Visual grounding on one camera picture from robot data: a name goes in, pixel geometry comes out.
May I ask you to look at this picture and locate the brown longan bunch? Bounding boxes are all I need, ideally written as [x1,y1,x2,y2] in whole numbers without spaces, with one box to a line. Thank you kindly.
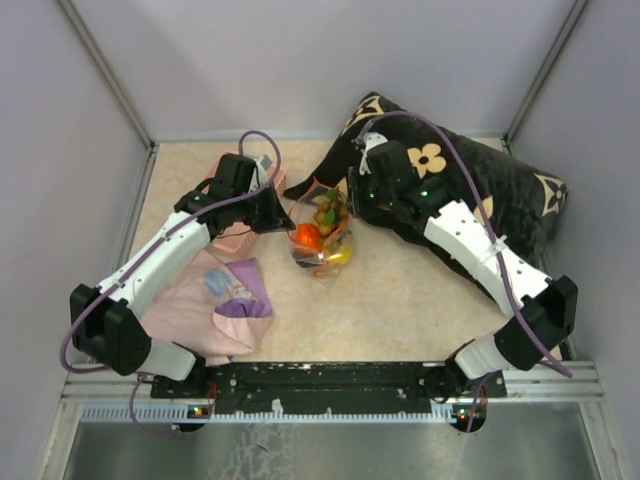
[313,189,349,238]

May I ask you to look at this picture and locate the clear zip bag orange zipper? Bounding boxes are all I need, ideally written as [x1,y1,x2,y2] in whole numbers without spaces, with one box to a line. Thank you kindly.
[288,179,354,285]

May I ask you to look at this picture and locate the dark grape bunch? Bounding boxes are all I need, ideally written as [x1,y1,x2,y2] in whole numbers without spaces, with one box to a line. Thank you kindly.
[292,249,326,275]

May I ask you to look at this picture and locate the pink purple cloth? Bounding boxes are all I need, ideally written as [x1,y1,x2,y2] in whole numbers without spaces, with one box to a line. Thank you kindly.
[141,250,274,366]

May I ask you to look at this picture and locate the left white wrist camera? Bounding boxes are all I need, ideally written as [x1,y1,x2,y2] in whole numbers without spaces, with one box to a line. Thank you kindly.
[251,155,275,190]

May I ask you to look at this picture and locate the white slotted cable duct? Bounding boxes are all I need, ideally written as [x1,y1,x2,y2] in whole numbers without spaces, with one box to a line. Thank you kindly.
[81,401,470,424]

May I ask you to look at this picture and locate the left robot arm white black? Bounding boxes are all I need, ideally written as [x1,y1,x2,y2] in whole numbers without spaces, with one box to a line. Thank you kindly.
[59,153,295,397]

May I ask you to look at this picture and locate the orange persimmon with green calyx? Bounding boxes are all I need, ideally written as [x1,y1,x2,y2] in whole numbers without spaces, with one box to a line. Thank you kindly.
[294,223,323,250]

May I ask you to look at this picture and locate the black pillow cream flowers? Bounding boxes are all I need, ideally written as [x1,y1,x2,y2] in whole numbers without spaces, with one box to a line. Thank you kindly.
[283,91,570,274]

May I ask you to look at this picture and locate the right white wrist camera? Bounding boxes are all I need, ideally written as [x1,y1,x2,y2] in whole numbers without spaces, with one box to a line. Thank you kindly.
[362,132,388,152]

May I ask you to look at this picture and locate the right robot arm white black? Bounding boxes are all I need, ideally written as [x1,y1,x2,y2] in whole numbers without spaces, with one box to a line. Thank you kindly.
[348,133,578,396]

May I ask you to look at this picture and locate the yellow lemon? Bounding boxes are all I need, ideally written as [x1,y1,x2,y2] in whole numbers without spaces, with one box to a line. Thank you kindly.
[323,242,353,265]

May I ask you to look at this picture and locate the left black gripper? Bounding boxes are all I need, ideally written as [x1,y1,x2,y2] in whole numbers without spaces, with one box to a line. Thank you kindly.
[233,180,296,234]

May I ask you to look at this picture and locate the pink plastic basket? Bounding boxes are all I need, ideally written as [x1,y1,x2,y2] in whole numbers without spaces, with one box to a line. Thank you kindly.
[207,152,289,254]

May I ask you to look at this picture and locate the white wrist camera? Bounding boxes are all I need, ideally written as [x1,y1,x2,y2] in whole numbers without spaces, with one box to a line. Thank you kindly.
[362,132,388,152]
[251,155,275,190]

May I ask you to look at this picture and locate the aluminium frame rail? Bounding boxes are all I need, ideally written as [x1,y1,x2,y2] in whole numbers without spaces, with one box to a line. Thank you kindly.
[61,361,605,403]

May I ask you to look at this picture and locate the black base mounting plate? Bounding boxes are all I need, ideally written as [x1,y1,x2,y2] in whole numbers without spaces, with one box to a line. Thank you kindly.
[151,361,481,415]

